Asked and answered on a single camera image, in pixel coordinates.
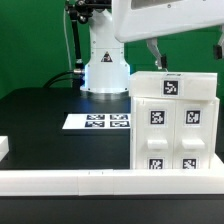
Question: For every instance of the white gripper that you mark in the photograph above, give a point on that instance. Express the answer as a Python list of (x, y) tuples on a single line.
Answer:
[(146, 19)]

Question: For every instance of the white cabinet top block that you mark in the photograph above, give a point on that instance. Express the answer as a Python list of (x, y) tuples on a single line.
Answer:
[(173, 85)]

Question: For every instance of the white cabinet body box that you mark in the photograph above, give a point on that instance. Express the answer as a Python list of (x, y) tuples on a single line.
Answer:
[(213, 132)]

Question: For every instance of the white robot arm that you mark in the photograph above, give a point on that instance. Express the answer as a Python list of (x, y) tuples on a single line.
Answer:
[(107, 71)]

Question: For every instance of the white base tag plate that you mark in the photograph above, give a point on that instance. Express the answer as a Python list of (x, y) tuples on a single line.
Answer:
[(97, 121)]

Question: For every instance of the white L-shaped obstacle fence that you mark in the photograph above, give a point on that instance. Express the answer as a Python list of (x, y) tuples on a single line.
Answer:
[(87, 165)]

